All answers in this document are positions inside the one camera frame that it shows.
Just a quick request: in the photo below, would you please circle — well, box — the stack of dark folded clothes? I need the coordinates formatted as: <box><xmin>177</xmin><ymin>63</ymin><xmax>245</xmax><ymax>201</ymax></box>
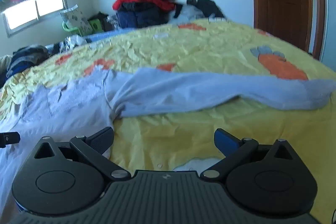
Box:
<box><xmin>5</xmin><ymin>45</ymin><xmax>51</xmax><ymax>80</ymax></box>

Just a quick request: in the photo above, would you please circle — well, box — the blue knitted blanket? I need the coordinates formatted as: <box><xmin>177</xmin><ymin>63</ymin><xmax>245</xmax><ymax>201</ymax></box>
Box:
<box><xmin>84</xmin><ymin>27</ymin><xmax>137</xmax><ymax>42</ymax></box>

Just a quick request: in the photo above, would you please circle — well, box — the crumpled white plastic bag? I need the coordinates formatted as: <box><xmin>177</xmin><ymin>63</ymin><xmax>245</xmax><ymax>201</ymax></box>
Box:
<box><xmin>64</xmin><ymin>35</ymin><xmax>87</xmax><ymax>49</ymax></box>

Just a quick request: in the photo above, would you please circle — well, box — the floral patterned cushion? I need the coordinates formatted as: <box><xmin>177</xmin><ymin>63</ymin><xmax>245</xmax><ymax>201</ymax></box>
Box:
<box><xmin>60</xmin><ymin>5</ymin><xmax>92</xmax><ymax>35</ymax></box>

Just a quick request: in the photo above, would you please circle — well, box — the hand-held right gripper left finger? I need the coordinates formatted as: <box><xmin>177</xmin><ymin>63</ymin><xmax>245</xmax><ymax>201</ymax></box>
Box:
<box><xmin>34</xmin><ymin>126</ymin><xmax>132</xmax><ymax>182</ymax></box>

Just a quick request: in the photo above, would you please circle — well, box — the window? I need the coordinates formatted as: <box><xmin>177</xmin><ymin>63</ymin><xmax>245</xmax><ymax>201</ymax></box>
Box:
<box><xmin>3</xmin><ymin>0</ymin><xmax>67</xmax><ymax>38</ymax></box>

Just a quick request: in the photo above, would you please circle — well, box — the white quilt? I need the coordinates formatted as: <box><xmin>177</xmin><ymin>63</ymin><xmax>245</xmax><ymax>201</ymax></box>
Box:
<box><xmin>0</xmin><ymin>55</ymin><xmax>13</xmax><ymax>75</ymax></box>

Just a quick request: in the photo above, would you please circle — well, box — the green plastic chair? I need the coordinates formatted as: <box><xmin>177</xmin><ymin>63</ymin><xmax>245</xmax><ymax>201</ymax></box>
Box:
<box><xmin>62</xmin><ymin>21</ymin><xmax>80</xmax><ymax>34</ymax></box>

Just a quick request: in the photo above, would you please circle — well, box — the black bag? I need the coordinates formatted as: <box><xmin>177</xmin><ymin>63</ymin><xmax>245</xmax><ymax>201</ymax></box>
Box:
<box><xmin>91</xmin><ymin>12</ymin><xmax>114</xmax><ymax>30</ymax></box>

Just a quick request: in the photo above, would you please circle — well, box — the light blue sweater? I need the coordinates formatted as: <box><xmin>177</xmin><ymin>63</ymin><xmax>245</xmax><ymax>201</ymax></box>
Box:
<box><xmin>0</xmin><ymin>67</ymin><xmax>336</xmax><ymax>224</ymax></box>

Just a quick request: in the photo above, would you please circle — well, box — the yellow printed bedsheet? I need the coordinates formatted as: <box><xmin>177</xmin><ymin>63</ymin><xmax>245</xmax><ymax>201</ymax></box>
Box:
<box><xmin>0</xmin><ymin>18</ymin><xmax>336</xmax><ymax>224</ymax></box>

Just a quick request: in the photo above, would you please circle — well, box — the navy blue jacket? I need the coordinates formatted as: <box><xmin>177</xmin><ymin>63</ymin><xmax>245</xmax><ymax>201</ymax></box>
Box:
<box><xmin>116</xmin><ymin>2</ymin><xmax>171</xmax><ymax>29</ymax></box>

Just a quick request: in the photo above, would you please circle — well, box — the clear plastic bag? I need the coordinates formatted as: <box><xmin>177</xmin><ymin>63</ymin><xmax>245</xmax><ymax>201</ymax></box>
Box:
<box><xmin>173</xmin><ymin>2</ymin><xmax>208</xmax><ymax>22</ymax></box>

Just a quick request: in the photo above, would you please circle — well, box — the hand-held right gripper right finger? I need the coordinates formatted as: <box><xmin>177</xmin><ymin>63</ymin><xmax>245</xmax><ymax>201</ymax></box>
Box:
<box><xmin>200</xmin><ymin>128</ymin><xmax>300</xmax><ymax>182</ymax></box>

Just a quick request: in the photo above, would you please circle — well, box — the green plastic stool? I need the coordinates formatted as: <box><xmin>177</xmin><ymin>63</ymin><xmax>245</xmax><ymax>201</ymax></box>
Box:
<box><xmin>88</xmin><ymin>18</ymin><xmax>102</xmax><ymax>31</ymax></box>

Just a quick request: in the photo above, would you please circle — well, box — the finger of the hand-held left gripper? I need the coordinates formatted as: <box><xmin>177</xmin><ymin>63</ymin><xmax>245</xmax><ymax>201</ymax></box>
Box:
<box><xmin>0</xmin><ymin>132</ymin><xmax>21</xmax><ymax>148</ymax></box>

